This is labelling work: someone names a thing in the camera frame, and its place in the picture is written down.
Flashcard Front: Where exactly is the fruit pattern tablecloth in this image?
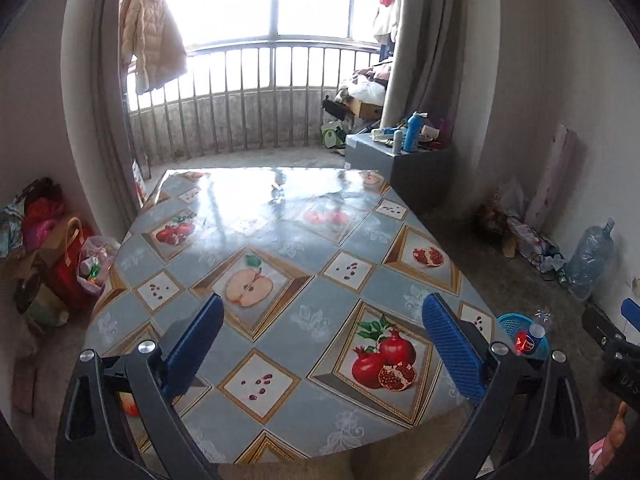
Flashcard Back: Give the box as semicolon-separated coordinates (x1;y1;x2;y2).
86;168;498;464

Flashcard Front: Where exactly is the pink rolled mat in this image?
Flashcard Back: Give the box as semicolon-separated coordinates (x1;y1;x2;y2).
524;124;586;232

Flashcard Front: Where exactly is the blue spray bottle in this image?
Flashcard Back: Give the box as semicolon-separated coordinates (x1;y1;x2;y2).
402;112;428;153

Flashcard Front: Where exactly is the blue plastic basket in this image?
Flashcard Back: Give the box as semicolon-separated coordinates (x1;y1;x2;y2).
498;313;550;361

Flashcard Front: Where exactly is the grey cabinet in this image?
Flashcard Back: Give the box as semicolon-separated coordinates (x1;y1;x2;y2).
345;133;454;214

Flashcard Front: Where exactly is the metal balcony railing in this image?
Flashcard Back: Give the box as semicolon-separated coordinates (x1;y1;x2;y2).
125;37;378;172

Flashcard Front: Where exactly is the cardboard box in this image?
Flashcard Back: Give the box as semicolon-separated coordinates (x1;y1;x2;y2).
345;96;383;122

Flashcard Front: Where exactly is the beige puffer jacket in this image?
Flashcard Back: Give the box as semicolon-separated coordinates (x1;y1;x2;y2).
120;0;188;96

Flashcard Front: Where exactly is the crumpled clear plastic bottle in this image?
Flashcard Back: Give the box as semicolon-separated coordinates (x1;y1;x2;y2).
529;309;552;338

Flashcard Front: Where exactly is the grey curtain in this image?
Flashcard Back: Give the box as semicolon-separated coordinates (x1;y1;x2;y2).
380;0;501;134

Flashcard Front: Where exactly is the large clear water jug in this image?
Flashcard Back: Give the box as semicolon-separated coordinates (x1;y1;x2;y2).
565;219;615;301

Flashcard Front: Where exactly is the person right hand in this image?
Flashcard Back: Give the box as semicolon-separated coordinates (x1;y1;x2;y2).
608;402;628;451

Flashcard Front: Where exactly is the white small bottle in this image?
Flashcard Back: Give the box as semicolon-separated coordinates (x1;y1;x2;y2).
392;129;404;155

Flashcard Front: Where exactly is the red tote bag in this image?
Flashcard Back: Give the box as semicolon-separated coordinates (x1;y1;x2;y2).
46;217;96;310

